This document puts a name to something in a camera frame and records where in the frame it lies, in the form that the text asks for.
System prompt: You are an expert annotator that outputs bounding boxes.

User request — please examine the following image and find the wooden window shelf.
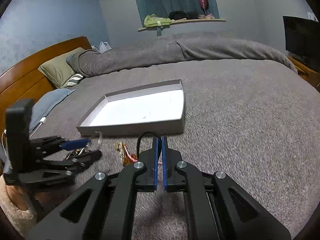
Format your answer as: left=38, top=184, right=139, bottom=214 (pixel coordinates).
left=137, top=17, right=226, bottom=33

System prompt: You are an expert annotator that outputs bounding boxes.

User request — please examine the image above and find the grey duvet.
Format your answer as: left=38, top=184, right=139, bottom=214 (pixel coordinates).
left=27, top=36, right=292, bottom=239

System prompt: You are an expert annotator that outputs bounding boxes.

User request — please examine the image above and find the pink glass goblet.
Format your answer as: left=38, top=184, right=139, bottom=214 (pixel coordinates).
left=199, top=0, right=208, bottom=15

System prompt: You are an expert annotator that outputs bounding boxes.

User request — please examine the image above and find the grey shallow box tray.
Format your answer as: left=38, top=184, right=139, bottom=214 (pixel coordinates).
left=76, top=80, right=185, bottom=137

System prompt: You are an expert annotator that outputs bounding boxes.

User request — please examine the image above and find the white charger cable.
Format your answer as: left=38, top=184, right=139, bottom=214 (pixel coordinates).
left=1, top=116, right=48, bottom=156

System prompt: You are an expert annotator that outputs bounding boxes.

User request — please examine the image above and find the green cloth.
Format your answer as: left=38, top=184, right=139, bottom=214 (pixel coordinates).
left=144, top=14, right=172, bottom=28

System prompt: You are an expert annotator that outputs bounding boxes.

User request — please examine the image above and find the striped pillow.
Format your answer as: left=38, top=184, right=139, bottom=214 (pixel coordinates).
left=63, top=73, right=84, bottom=88

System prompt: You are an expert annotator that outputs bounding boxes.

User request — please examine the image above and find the white wall switch panel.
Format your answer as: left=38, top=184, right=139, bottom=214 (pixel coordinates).
left=307, top=12, right=318, bottom=22

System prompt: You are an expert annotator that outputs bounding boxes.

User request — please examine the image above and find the clear bangle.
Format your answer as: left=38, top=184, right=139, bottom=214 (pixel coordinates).
left=86, top=131, right=103, bottom=152

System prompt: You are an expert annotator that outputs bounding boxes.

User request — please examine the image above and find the red gold charm jewelry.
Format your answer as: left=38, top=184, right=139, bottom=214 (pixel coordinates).
left=115, top=142, right=138, bottom=166

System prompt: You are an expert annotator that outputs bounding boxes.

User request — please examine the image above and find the black television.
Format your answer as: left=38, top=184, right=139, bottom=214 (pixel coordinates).
left=283, top=16, right=319, bottom=66

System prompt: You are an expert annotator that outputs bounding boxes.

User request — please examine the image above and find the wooden headboard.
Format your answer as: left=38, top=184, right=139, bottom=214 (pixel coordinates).
left=0, top=36, right=91, bottom=130

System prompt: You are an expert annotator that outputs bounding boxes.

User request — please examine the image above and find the pink item on shelf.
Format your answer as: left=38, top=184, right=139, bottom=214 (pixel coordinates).
left=198, top=14, right=215, bottom=20

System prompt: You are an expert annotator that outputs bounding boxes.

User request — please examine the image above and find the white plastic bag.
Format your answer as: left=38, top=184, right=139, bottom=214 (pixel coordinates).
left=92, top=42, right=112, bottom=53

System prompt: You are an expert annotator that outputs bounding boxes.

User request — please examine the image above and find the black hair tie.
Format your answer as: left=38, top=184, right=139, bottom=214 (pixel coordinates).
left=135, top=131, right=162, bottom=159

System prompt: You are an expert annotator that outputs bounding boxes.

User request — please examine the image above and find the olive green pillow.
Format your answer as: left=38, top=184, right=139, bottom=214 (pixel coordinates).
left=38, top=47, right=85, bottom=88

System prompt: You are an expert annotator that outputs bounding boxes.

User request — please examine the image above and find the black cloth on shelf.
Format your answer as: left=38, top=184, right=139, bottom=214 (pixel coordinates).
left=169, top=11, right=199, bottom=21

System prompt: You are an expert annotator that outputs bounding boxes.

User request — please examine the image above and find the blue pillow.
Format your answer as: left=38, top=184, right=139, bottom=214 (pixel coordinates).
left=29, top=88, right=74, bottom=133

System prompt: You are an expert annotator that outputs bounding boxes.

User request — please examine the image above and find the wooden tv stand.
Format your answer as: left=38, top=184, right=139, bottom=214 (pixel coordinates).
left=287, top=56, right=320, bottom=92

